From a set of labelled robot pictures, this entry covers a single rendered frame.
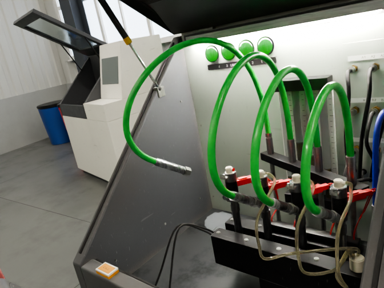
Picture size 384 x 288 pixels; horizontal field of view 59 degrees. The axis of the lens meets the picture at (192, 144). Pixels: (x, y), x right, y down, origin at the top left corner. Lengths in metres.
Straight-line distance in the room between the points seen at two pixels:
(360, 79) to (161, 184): 0.62
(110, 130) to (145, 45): 0.98
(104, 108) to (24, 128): 4.32
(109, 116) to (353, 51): 2.91
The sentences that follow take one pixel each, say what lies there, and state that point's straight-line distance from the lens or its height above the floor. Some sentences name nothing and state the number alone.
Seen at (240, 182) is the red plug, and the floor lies 1.10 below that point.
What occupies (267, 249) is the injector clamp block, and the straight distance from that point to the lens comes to 0.78.
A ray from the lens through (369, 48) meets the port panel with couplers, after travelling 0.89.
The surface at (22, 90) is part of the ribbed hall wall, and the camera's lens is 7.73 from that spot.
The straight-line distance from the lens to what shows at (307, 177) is 0.53.
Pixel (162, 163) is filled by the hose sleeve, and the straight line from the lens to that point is 0.78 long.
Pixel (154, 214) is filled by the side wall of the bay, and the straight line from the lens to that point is 1.06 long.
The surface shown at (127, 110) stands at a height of 1.32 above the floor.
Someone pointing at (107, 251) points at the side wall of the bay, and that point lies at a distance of 0.98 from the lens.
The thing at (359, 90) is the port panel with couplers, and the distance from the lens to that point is 0.91.
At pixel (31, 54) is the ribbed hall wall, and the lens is 7.92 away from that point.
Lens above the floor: 1.43
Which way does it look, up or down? 17 degrees down
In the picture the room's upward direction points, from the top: 11 degrees counter-clockwise
